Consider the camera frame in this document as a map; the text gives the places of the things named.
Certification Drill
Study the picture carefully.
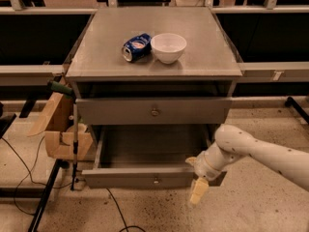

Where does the white bowl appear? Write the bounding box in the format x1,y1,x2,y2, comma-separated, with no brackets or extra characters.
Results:
151,33,187,64

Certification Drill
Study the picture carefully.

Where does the crushed blue soda can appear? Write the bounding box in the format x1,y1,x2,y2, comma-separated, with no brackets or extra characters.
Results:
122,33,152,62

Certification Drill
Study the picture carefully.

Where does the black floor cable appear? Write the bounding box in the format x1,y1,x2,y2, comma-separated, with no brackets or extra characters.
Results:
0,135,147,232

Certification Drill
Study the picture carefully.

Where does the grey top drawer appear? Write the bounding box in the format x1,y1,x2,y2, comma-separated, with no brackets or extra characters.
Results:
76,98,232,125

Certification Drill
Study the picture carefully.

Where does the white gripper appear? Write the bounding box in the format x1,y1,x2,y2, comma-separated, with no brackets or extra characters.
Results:
185,145,239,205

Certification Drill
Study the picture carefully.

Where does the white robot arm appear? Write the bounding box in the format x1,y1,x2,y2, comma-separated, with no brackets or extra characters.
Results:
185,124,309,205

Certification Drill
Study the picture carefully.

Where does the grey drawer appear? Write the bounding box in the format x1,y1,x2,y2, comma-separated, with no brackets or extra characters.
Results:
83,125,216,189
76,98,232,125

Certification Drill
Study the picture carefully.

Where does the green handled pole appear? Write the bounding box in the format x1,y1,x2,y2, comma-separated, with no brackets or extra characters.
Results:
47,81,78,190

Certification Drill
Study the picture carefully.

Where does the black metal stand leg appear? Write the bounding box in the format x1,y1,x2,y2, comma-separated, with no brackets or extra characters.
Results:
28,159,63,232

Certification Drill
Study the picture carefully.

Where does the grey drawer cabinet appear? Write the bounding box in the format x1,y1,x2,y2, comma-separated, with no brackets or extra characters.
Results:
66,6,244,182

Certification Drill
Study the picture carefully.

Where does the black stand foot right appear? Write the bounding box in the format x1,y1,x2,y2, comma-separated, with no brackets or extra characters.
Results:
285,97,309,124

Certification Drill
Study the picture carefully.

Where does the cardboard box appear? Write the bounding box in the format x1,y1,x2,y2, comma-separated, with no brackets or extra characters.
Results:
27,77,95,161

